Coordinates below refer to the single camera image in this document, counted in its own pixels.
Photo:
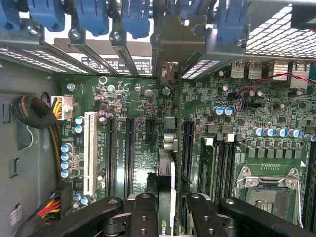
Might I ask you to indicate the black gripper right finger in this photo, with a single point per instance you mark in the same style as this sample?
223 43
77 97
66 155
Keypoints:
206 219

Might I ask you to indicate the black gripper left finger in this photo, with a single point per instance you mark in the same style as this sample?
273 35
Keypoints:
144 217

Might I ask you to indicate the black RAM slot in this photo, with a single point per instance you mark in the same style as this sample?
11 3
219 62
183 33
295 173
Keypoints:
310 185
219 168
228 168

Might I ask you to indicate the CPU socket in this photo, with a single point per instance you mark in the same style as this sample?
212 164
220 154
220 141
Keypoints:
269 197

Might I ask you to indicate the white expansion slot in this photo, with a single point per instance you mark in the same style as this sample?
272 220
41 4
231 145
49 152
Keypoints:
90 153

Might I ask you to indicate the black short expansion slot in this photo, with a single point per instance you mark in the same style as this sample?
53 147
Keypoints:
149 132

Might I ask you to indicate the metal locking lever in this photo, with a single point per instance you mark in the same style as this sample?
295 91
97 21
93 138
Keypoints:
300 197

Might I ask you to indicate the green motherboard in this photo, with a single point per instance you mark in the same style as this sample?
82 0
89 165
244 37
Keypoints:
247 111

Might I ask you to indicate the perforated metal slot cover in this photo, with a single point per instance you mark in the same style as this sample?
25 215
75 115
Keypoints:
24 59
64 64
200 69

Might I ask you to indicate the metal rear port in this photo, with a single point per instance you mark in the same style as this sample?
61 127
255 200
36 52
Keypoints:
280 70
237 69
254 69
301 71

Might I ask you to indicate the dark grey PC case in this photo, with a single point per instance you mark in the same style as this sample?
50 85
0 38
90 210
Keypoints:
223 53

